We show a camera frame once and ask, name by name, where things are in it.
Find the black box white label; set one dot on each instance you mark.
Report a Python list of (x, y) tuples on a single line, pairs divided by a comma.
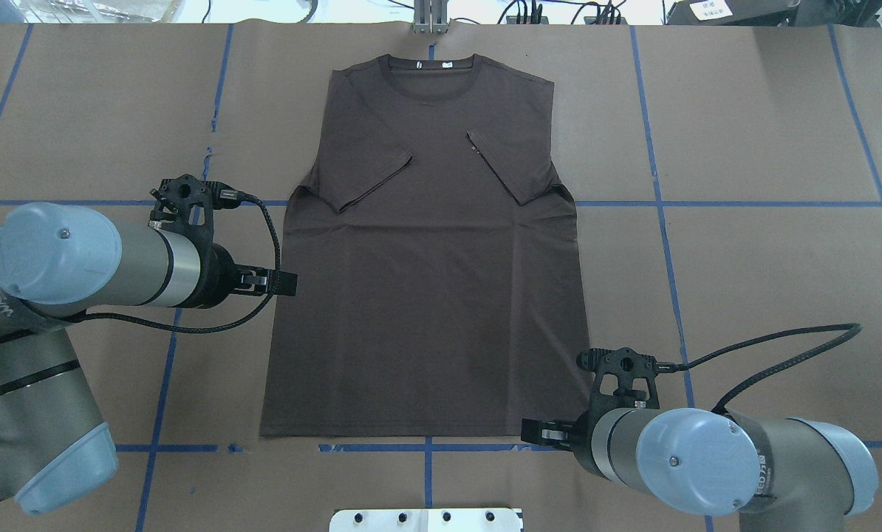
[(732, 13)]

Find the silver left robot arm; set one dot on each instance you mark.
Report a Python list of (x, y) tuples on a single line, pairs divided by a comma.
[(58, 264)]

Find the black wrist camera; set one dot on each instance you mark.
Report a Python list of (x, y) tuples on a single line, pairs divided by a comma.
[(187, 204), (623, 379)]

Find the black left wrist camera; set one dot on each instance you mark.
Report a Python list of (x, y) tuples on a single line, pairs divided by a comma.
[(187, 204)]

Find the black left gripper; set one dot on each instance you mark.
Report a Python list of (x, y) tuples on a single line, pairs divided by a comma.
[(218, 277)]

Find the aluminium frame post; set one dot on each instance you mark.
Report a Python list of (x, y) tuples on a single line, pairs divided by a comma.
[(430, 17)]

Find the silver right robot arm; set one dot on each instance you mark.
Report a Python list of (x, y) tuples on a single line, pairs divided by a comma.
[(773, 475)]

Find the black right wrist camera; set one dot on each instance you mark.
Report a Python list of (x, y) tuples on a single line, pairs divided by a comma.
[(623, 379)]

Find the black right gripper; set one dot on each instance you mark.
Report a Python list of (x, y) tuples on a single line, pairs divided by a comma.
[(583, 437)]

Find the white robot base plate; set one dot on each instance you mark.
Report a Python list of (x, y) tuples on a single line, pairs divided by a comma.
[(428, 519)]

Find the dark brown t-shirt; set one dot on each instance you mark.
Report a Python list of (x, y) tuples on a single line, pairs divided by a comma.
[(439, 284)]

